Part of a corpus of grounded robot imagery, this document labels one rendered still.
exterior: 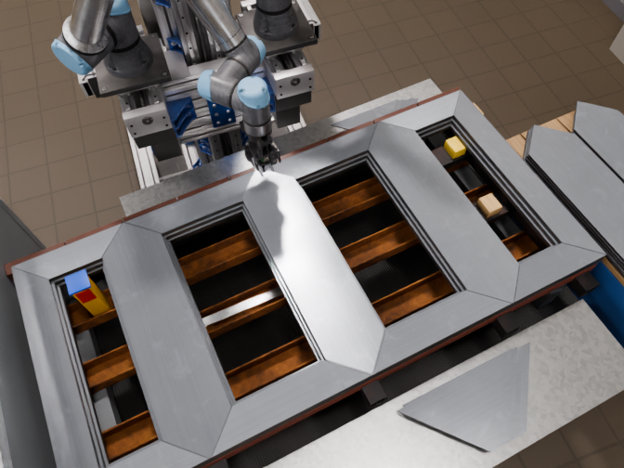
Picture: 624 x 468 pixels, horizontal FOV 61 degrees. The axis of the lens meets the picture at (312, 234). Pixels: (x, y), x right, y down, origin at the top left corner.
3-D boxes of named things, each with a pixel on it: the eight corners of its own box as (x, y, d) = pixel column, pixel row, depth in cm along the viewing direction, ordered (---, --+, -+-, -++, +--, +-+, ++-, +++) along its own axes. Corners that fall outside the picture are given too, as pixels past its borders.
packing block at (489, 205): (499, 213, 170) (502, 206, 166) (486, 218, 169) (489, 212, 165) (487, 199, 172) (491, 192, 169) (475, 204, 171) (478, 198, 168)
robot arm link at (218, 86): (219, 76, 144) (254, 88, 141) (198, 103, 139) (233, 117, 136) (214, 53, 137) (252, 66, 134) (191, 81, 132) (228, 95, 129)
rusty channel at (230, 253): (489, 155, 194) (493, 147, 190) (36, 351, 158) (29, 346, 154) (476, 140, 198) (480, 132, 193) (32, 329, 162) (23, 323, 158)
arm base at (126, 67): (102, 52, 172) (91, 26, 163) (148, 41, 174) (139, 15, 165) (110, 83, 164) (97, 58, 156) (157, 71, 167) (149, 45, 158)
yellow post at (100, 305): (113, 313, 164) (90, 287, 147) (97, 319, 163) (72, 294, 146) (109, 299, 166) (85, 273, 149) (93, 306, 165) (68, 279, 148)
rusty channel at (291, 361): (563, 241, 175) (568, 234, 171) (68, 486, 140) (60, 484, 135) (547, 224, 179) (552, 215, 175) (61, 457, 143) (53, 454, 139)
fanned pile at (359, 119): (435, 118, 203) (436, 110, 200) (345, 154, 195) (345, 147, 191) (417, 97, 209) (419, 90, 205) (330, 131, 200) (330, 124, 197)
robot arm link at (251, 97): (244, 69, 131) (274, 79, 129) (249, 100, 141) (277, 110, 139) (227, 89, 128) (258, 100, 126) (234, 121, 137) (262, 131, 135)
